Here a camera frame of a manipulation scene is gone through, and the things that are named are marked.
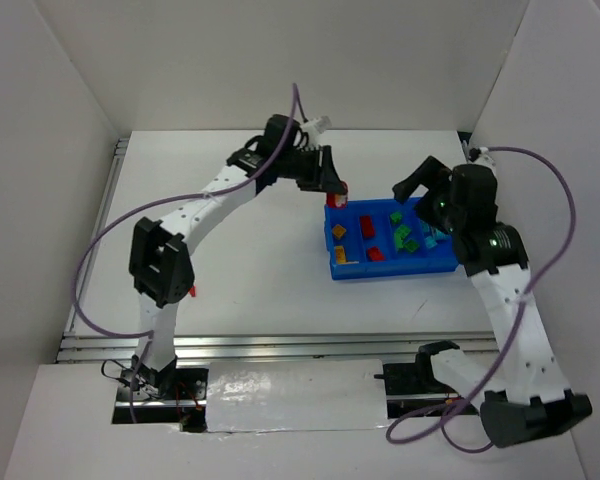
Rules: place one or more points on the red yellow lego brick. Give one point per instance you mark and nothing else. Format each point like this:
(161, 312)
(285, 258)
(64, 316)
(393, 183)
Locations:
(367, 228)

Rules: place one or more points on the yellow face lego brick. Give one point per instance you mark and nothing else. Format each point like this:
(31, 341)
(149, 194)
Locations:
(338, 231)

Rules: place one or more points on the small teal square lego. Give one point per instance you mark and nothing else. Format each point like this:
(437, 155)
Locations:
(430, 242)

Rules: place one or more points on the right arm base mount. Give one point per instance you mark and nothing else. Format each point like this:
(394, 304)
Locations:
(406, 392)

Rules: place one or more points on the teal flower lego piece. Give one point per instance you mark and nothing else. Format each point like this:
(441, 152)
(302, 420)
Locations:
(438, 235)

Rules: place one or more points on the blue plastic sorting bin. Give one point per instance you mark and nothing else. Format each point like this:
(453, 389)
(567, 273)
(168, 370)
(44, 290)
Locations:
(440, 259)

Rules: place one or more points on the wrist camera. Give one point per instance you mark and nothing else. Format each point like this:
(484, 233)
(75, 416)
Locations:
(312, 130)
(480, 156)

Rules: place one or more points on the red teal lego stack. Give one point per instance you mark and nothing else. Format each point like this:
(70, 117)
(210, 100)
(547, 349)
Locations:
(374, 254)

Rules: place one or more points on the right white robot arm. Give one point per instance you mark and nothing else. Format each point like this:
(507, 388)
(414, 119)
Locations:
(523, 396)

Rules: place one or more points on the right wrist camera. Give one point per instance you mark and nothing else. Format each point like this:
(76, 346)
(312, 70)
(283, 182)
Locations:
(480, 156)

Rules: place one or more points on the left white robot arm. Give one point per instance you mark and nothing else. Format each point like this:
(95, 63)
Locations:
(160, 259)

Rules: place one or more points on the green teal lego stack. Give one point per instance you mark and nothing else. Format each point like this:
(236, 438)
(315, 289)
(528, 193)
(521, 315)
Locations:
(411, 245)

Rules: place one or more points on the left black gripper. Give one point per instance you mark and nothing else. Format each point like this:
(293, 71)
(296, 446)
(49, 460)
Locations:
(318, 167)

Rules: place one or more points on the small green lego brick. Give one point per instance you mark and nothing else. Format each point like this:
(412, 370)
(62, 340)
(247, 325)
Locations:
(395, 218)

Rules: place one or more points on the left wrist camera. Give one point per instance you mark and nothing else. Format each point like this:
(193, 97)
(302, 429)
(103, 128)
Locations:
(312, 130)

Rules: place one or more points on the red yellow flower lego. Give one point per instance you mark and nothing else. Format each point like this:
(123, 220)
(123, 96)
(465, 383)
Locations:
(338, 200)

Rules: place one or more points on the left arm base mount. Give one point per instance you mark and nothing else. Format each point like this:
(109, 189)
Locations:
(183, 405)

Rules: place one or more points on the white foam board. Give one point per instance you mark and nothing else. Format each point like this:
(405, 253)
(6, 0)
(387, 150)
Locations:
(313, 395)

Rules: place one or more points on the green square lego brick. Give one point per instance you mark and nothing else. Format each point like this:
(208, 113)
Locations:
(400, 236)

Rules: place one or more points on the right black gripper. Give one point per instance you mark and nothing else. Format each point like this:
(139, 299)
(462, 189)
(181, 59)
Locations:
(440, 185)

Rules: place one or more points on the yellow lego plate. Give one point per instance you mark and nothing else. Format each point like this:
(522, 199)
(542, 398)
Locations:
(340, 254)

